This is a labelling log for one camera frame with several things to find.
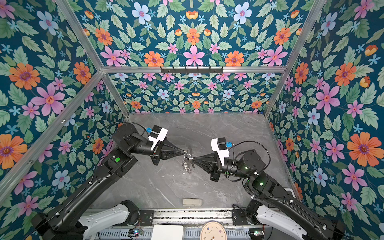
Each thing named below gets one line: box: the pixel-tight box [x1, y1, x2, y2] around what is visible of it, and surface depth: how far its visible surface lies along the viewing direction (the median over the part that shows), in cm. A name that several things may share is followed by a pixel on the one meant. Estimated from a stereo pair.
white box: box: [150, 224, 185, 240], surface depth 67 cm
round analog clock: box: [200, 221, 228, 240], surface depth 69 cm
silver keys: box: [182, 153, 193, 173], surface depth 53 cm
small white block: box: [182, 198, 202, 207], surface depth 78 cm
